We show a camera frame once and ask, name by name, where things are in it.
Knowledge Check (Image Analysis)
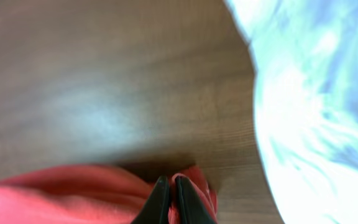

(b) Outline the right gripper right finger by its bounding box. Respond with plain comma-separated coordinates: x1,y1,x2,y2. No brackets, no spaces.
175,176,216,224

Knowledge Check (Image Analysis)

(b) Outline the red printed t-shirt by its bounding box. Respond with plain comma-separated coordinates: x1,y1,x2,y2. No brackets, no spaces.
0,165,217,223

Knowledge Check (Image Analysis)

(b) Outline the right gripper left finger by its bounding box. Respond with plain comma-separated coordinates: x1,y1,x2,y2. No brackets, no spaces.
131,176,170,224

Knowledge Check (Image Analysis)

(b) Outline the white crumpled t-shirt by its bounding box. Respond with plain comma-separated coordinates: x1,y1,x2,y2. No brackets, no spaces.
226,0,358,223

